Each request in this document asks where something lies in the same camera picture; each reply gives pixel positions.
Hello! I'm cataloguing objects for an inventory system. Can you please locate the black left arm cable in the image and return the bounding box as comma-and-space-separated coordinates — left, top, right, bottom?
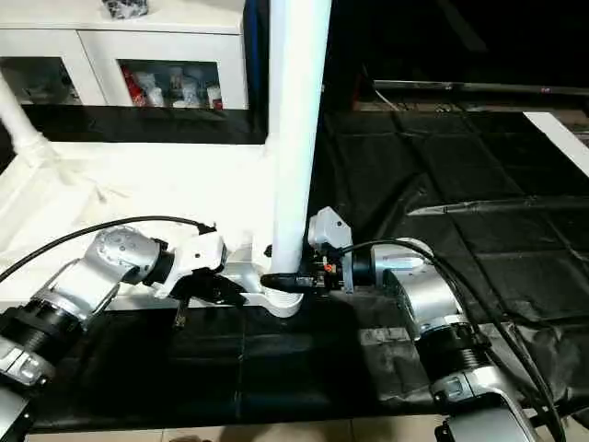
0, 215, 218, 283

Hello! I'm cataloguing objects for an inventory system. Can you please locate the white glass-door cabinet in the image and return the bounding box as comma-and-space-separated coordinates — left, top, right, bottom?
0, 0, 253, 111

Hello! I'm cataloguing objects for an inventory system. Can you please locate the red white package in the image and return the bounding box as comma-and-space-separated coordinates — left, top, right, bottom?
121, 64, 144, 107

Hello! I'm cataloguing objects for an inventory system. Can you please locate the dark left robot foot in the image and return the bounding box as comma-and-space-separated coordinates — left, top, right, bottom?
167, 425, 218, 442

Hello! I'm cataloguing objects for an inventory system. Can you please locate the white board strip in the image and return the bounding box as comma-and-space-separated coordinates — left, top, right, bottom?
523, 110, 589, 180

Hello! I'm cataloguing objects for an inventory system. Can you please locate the dark blue black cabinet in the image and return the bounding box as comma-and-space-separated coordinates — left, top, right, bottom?
243, 0, 379, 114

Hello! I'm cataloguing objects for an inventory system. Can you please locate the black work mat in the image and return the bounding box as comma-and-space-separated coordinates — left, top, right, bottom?
0, 103, 589, 434

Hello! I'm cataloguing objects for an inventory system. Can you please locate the black television screen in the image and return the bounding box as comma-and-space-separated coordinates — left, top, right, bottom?
372, 0, 589, 97

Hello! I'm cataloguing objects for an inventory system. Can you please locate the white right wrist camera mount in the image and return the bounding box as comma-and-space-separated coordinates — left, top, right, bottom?
306, 205, 356, 295

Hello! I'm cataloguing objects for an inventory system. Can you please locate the white plastic table top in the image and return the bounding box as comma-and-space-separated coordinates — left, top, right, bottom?
0, 131, 306, 320

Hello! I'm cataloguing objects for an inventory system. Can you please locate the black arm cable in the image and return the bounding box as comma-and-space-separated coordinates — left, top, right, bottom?
341, 237, 568, 442
0, 215, 218, 283

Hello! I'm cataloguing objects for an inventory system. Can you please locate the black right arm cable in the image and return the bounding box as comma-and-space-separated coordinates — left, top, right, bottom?
341, 237, 568, 442

